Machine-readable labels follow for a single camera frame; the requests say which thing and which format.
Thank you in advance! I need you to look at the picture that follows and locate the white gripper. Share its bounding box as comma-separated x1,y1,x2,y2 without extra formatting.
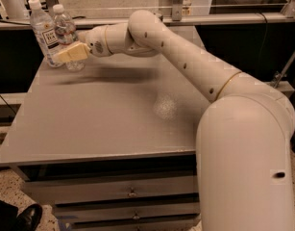
52,26,108,63

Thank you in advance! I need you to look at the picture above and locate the clear water bottle red label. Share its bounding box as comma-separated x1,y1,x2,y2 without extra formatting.
52,3,86,73

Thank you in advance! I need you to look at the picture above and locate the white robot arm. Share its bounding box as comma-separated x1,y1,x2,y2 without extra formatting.
54,10,295,231

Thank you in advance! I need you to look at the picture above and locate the blue labelled plastic bottle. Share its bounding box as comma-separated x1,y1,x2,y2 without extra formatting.
28,0,62,67

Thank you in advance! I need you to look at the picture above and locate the white pipe at back left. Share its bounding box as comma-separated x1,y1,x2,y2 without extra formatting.
0,0,30,19

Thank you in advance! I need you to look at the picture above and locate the grey drawer cabinet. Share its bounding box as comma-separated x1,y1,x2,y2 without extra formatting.
0,26,212,231

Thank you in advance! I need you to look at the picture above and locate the top grey drawer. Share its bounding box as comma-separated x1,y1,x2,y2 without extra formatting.
23,173,198,205

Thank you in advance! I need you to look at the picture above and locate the grey drawer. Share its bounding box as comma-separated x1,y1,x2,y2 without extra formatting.
54,194,200,222
71,215,200,231
23,173,198,205

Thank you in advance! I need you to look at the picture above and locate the middle grey drawer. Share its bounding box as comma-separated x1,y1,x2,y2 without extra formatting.
54,194,200,222

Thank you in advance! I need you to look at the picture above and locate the black shoe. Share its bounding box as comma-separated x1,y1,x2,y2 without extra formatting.
14,204,42,231

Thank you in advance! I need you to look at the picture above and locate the bottom grey drawer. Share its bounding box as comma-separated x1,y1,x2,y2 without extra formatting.
71,215,200,231

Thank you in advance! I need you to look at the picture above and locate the black cable on rail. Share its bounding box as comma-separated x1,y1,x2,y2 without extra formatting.
0,15,87,27

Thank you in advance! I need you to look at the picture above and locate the metal rail frame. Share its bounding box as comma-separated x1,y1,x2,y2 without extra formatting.
0,0,295,28

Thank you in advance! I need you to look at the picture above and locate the black cable at right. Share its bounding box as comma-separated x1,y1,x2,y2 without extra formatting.
258,13,270,63

